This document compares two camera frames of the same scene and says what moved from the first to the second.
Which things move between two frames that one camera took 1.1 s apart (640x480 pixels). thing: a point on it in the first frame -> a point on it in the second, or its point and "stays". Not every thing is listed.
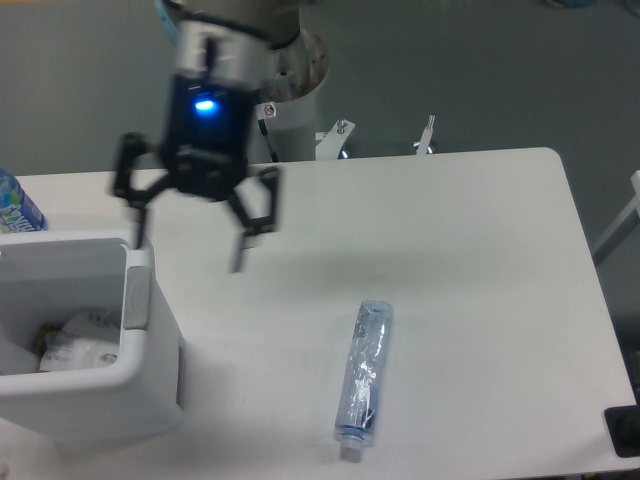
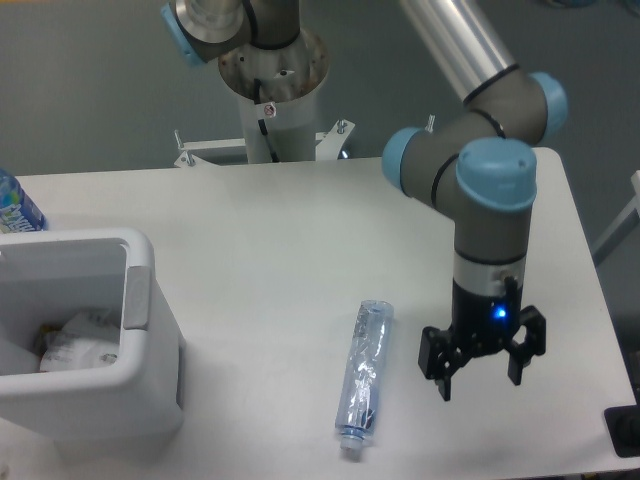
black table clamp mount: (623, 424) stays
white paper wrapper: (89, 340) stays
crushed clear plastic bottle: (358, 400) stays
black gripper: (206, 148) -> (484, 324)
